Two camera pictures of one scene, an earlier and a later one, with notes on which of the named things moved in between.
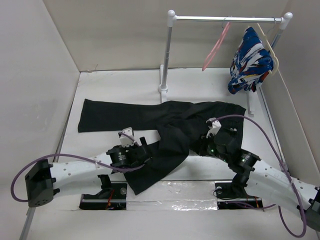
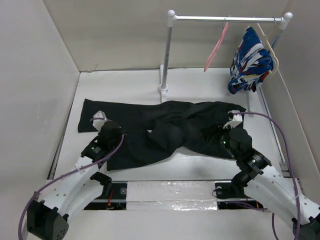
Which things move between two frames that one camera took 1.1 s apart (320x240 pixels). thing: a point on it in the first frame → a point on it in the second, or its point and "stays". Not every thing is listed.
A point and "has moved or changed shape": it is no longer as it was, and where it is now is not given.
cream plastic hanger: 273,55 stays
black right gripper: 201,145 → 208,131
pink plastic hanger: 216,46 stays
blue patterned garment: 250,63 stays
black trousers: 172,127 has moved or changed shape
